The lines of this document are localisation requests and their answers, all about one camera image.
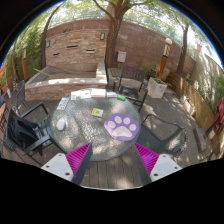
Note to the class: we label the round glass patio table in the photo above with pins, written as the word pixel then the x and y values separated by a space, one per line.
pixel 82 127

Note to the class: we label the small white flat package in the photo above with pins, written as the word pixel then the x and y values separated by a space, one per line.
pixel 111 95

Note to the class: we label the black chair far left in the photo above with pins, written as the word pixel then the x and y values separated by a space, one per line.
pixel 18 95

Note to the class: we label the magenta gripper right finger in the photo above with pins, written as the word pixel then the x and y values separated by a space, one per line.
pixel 153 166

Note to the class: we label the white paper box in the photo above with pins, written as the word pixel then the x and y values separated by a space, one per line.
pixel 98 93

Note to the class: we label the black mesh chair right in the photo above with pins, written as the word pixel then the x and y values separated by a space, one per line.
pixel 162 137

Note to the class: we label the black chair left front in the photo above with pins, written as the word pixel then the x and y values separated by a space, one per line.
pixel 28 136

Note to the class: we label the large tree trunk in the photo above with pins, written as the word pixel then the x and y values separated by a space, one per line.
pixel 116 13

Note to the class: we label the patterned card pack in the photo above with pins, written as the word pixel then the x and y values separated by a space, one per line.
pixel 62 104

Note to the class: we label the green marker pen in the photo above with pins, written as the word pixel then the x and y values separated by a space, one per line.
pixel 121 98

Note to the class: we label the stone raised planter bed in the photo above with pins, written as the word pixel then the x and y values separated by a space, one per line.
pixel 52 83

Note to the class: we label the black metal chair back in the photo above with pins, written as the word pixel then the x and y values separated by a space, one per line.
pixel 131 85

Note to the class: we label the purple paw print mousepad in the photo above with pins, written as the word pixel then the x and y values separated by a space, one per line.
pixel 121 127

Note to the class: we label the wooden lamp post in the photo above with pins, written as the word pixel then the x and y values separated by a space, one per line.
pixel 168 43

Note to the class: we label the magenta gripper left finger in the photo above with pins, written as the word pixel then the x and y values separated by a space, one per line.
pixel 70 166

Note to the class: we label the white square planter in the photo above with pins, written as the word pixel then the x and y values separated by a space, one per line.
pixel 156 88

